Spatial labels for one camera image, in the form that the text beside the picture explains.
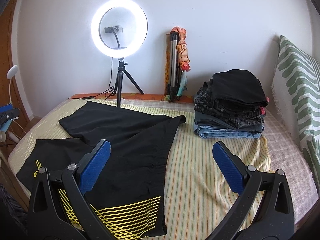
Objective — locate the white ring light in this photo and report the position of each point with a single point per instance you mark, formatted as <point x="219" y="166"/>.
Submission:
<point x="127" y="14"/>

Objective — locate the green white patterned pillow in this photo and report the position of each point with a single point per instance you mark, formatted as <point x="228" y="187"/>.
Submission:
<point x="295" y="89"/>

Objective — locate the yellow striped bed cover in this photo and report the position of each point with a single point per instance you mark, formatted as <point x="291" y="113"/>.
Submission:
<point x="197" y="196"/>

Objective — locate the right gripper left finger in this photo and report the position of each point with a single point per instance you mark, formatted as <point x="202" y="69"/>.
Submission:
<point x="45" y="220"/>

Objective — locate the black mini tripod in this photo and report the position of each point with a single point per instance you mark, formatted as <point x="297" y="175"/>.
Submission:
<point x="118" y="86"/>

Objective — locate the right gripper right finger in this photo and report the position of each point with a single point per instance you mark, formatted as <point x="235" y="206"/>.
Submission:
<point x="263" y="209"/>

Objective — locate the silver folded tripod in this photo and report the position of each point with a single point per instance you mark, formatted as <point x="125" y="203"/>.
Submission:
<point x="174" y="77"/>

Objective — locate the black yellow sport pants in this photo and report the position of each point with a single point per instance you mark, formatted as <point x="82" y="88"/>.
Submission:
<point x="128" y="195"/>

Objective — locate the black phone holder gooseneck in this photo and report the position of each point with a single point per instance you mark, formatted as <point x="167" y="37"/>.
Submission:
<point x="114" y="30"/>

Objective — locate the black folded garment on stack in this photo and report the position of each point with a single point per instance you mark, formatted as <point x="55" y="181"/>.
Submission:
<point x="238" y="88"/>

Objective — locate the blue folded jeans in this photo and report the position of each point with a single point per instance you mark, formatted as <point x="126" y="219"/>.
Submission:
<point x="207" y="132"/>

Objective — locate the dark folded clothes in stack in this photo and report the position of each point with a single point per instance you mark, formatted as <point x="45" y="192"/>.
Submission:
<point x="211" y="113"/>

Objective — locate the white clip lamp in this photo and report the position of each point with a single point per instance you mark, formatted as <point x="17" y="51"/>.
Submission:
<point x="10" y="75"/>

